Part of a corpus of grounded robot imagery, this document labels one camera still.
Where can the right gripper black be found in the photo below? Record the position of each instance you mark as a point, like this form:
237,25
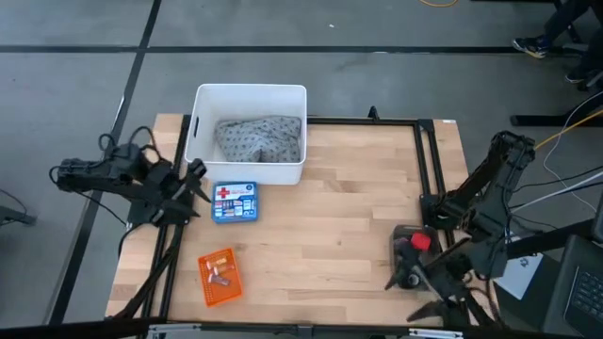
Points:
447,282

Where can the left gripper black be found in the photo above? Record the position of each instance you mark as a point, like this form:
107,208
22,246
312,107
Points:
186,176

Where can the blue first aid kit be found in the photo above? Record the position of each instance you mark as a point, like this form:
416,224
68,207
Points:
234,202

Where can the grey patterned cloth pack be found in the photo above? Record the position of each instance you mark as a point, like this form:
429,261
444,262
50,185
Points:
259,139

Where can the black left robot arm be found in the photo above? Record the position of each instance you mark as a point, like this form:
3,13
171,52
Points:
118,176

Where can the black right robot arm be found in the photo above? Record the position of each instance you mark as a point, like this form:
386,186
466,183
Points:
490,198

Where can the dark transparent plastic bin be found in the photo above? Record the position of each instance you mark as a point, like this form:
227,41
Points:
400,235

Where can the white perforated plastic basket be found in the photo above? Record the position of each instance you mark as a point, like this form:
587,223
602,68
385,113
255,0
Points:
245,94

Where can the round black item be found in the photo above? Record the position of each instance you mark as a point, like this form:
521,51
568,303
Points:
413,281

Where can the red capped item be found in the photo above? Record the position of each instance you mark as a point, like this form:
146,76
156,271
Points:
420,241

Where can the red-tinted pill bottle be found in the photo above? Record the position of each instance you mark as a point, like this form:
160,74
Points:
223,269

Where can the orange perforated plastic tray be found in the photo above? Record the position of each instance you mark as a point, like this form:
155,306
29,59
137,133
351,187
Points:
220,278

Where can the white paper sheet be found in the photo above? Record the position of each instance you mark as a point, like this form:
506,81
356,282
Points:
520,278

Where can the black laptop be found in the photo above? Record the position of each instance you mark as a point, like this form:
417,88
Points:
575,287

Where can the black desk foot bar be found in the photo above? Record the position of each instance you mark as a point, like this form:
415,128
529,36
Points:
551,120

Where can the person's shoe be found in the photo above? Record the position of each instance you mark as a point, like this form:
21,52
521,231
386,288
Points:
531,46
578,75

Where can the person's leg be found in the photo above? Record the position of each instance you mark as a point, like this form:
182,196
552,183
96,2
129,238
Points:
567,19

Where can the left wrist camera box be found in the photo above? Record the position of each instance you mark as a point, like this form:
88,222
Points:
198,168

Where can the black metal table frame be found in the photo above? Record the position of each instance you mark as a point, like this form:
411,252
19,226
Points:
424,150

